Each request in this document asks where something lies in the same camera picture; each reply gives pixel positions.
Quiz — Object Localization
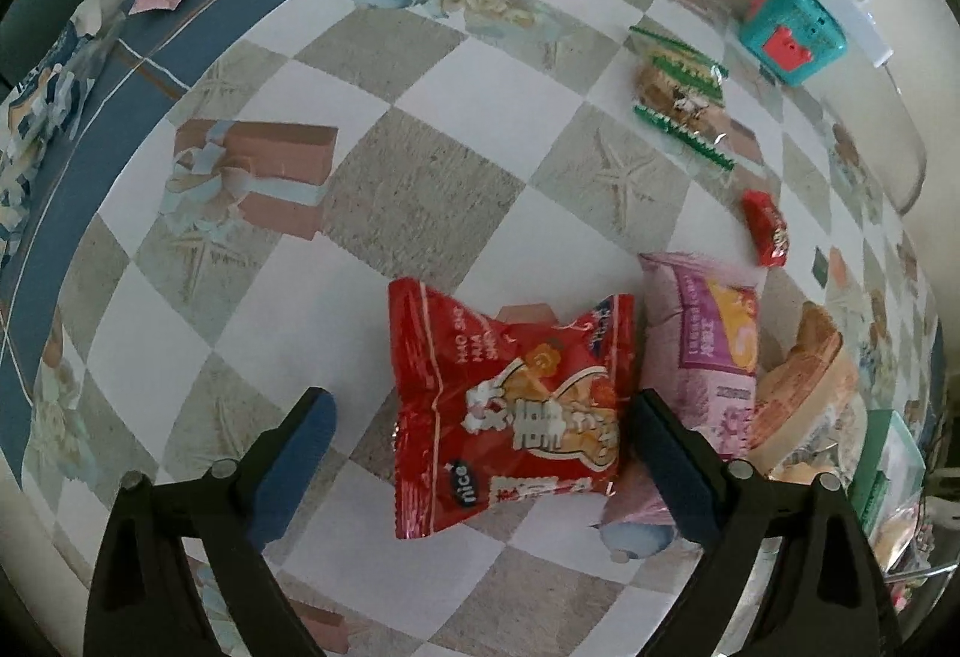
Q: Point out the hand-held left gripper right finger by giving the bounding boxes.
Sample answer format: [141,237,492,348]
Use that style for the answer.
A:
[632,389,905,657]

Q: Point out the white power cable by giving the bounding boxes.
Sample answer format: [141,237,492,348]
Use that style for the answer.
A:
[885,61,927,212]

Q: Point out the small red candy packet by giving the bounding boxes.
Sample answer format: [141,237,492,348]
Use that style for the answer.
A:
[742,190,790,268]

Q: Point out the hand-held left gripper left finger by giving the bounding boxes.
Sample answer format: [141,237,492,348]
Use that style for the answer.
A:
[82,387,338,657]

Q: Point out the green striped cookie packet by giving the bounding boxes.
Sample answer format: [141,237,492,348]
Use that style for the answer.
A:
[628,25,736,174]

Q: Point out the beige orange cake packet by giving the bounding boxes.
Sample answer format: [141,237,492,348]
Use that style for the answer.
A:
[750,301,863,482]

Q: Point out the white power strip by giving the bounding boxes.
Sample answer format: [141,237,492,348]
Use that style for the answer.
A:
[787,0,895,65]

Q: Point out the blue white patterned cloth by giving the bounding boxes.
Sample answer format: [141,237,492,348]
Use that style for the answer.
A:
[0,0,125,268]

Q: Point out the red peanut snack packet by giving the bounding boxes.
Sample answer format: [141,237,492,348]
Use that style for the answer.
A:
[388,277,637,540]

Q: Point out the green snack packet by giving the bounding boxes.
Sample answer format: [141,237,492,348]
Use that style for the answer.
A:
[847,408,927,534]

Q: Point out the teal cube box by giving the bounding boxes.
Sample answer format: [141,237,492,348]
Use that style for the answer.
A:
[739,0,852,84]

